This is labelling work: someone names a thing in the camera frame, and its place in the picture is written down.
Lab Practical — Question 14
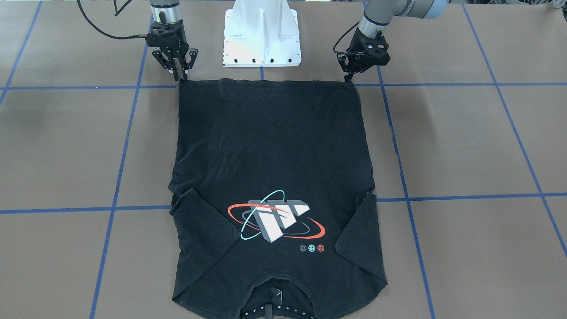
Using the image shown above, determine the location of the brown paper table cover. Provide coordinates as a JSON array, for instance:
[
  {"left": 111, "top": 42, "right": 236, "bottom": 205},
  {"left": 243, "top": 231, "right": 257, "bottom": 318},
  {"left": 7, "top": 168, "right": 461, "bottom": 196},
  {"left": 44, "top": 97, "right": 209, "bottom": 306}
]
[{"left": 1, "top": 0, "right": 566, "bottom": 319}]

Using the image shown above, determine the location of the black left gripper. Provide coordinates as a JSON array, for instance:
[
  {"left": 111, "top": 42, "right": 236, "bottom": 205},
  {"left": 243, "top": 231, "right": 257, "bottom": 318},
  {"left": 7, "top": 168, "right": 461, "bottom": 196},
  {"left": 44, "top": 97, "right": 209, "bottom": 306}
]
[{"left": 338, "top": 32, "right": 390, "bottom": 82}]

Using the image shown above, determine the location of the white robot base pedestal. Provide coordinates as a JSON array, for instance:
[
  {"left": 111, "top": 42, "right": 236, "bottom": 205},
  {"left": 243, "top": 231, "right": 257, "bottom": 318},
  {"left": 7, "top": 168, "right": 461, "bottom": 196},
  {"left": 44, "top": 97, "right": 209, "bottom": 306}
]
[{"left": 222, "top": 0, "right": 302, "bottom": 67}]

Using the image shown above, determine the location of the black printed t-shirt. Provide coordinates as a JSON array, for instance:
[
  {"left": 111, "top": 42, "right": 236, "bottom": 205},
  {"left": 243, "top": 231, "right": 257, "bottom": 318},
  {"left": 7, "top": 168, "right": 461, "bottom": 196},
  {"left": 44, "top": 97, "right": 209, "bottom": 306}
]
[{"left": 169, "top": 79, "right": 387, "bottom": 319}]

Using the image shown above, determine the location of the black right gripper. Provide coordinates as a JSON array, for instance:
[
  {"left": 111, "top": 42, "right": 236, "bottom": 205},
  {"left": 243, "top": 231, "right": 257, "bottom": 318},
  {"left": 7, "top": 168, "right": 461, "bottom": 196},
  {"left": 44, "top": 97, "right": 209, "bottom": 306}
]
[{"left": 146, "top": 21, "right": 199, "bottom": 81}]

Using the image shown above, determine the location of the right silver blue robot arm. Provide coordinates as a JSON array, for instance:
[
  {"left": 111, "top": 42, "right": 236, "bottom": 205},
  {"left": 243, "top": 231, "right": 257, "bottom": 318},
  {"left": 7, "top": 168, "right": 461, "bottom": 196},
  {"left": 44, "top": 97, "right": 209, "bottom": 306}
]
[{"left": 146, "top": 0, "right": 198, "bottom": 81}]

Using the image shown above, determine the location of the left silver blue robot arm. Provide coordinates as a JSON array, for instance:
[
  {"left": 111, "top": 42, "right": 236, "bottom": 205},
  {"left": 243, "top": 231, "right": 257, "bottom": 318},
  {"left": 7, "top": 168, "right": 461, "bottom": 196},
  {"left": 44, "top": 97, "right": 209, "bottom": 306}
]
[{"left": 333, "top": 0, "right": 448, "bottom": 82}]

